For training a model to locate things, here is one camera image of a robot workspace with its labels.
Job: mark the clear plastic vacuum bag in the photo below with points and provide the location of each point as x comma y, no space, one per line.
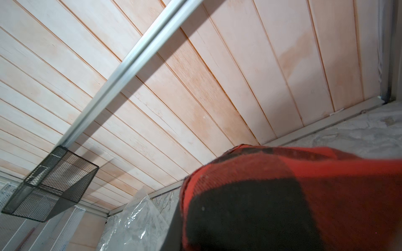
142,225

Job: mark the aluminium wall frame rail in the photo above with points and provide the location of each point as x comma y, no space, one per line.
151,90

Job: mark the black mesh wall basket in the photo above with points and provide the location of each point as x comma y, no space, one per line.
54,186

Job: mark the white wire shelf rack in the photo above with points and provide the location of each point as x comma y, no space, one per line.
20,234

